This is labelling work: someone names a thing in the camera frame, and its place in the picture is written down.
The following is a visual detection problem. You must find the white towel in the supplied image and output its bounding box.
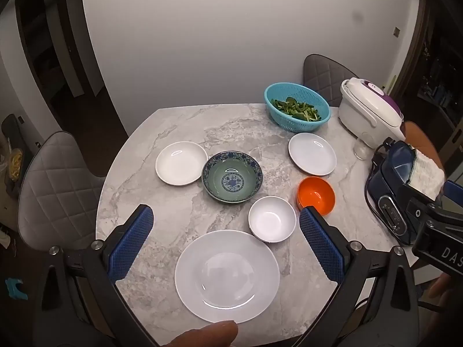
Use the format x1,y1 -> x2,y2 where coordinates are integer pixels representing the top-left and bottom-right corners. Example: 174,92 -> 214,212
410,148 -> 445,201

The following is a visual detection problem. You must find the grey quilted chair back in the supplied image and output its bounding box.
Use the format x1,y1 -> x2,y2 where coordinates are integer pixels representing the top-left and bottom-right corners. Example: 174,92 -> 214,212
303,54 -> 359,107

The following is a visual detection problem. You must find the small white bowl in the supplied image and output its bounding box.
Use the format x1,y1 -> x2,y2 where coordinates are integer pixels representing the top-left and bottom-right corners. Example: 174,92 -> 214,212
248,195 -> 297,243

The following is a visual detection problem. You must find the small white plate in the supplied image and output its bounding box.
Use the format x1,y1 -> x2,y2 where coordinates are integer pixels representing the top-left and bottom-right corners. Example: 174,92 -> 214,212
288,132 -> 337,176
155,141 -> 209,186

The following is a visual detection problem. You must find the dark wooden door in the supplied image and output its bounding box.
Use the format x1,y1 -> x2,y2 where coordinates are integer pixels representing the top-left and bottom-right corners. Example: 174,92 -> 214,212
15,0 -> 93,100

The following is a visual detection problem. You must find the orange chair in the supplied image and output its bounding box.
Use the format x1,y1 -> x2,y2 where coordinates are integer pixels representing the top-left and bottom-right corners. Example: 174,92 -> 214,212
403,121 -> 446,169

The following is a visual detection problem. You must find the dark blue appliance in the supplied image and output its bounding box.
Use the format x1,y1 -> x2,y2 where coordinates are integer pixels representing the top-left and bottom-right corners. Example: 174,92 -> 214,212
365,138 -> 435,246

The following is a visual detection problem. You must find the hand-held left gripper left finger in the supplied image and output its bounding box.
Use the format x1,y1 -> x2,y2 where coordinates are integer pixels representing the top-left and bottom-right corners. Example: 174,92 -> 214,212
34,204 -> 160,347

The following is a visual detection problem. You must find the person's right hand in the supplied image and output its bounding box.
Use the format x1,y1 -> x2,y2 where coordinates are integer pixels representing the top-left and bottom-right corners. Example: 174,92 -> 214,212
432,272 -> 463,310

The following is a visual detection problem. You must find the white rice cooker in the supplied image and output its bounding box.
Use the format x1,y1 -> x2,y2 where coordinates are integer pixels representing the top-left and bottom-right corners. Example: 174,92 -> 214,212
338,77 -> 405,149

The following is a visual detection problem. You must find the teal plastic colander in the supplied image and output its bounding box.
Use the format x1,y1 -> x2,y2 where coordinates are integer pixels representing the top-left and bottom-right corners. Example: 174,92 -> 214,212
264,82 -> 331,133

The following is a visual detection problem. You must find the yellow round object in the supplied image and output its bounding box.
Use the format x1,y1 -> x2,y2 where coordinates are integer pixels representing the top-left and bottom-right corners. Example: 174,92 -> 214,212
8,148 -> 24,181

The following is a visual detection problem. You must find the orange bowl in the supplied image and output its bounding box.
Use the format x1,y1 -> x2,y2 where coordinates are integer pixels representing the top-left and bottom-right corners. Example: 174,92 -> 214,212
297,176 -> 336,217

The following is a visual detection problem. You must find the clear glass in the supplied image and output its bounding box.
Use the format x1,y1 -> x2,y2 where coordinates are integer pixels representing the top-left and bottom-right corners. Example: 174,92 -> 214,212
352,137 -> 370,160

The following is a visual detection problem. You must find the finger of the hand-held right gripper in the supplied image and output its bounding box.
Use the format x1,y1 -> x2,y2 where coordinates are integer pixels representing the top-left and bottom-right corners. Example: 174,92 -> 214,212
398,184 -> 447,232

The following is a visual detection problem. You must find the blue patterned bowl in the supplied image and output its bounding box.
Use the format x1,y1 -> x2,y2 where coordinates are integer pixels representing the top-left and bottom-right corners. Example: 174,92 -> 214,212
201,151 -> 263,204

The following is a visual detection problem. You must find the grey quilted chair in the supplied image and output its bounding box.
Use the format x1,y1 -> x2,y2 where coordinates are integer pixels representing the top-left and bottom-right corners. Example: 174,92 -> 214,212
17,131 -> 109,252
303,54 -> 359,107

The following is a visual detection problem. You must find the large white plate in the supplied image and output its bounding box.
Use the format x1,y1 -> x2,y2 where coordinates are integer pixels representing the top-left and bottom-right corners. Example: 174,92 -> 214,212
174,230 -> 281,324

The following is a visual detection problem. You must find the black appliance cable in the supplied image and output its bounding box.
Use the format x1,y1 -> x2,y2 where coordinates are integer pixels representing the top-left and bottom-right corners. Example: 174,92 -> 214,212
365,152 -> 385,226

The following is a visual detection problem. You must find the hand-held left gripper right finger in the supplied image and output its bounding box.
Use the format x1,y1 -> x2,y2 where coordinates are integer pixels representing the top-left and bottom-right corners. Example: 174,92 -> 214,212
299,207 -> 422,347

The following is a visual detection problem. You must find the person's left hand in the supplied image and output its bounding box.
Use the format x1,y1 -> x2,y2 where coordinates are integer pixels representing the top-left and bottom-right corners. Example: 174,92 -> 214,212
159,320 -> 239,347

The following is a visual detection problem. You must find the teal plastic stool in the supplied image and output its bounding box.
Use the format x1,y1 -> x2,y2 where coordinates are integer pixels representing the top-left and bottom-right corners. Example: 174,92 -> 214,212
5,278 -> 28,300

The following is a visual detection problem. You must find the dark shelf cabinet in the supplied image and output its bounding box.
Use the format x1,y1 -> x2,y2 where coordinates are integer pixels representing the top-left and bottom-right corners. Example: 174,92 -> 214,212
394,0 -> 463,160

